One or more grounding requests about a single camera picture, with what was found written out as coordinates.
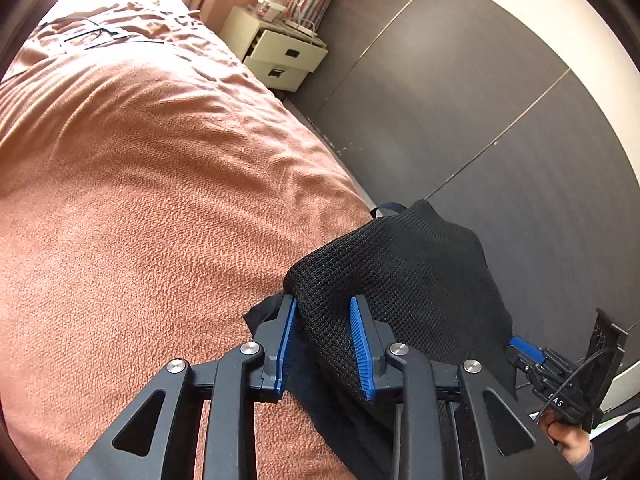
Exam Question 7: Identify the person's right forearm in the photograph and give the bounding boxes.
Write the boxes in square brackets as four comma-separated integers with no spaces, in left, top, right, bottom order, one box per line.
[567,442,616,480]

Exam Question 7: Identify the person's right hand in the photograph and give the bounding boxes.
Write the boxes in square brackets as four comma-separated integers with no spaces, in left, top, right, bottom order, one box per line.
[539,407,593,461]

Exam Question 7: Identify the white nightstand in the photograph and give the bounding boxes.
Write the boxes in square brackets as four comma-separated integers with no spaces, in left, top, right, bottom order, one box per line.
[220,5,330,93]

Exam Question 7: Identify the brown blanket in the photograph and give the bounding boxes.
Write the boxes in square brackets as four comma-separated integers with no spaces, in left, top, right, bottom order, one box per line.
[0,2,373,480]

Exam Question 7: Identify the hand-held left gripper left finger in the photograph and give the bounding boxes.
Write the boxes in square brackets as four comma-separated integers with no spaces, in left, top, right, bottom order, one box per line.
[65,294,301,480]

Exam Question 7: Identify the black pants with white print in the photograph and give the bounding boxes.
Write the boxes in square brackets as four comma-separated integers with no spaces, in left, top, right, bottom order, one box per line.
[282,199,521,426]

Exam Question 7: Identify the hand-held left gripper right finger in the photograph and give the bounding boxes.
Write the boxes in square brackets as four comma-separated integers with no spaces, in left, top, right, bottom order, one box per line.
[348,295,581,480]

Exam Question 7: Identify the small white container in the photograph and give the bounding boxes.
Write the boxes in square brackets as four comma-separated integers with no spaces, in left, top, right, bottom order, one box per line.
[256,0,286,21]

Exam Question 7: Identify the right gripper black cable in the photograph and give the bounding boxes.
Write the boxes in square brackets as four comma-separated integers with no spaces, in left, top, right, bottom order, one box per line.
[530,347,621,421]

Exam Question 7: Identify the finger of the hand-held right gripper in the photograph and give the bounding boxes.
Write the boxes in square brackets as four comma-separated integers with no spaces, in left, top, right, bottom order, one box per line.
[505,336,548,376]

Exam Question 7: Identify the small black clothes stack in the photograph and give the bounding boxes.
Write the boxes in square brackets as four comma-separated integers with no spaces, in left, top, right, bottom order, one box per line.
[243,295,401,480]

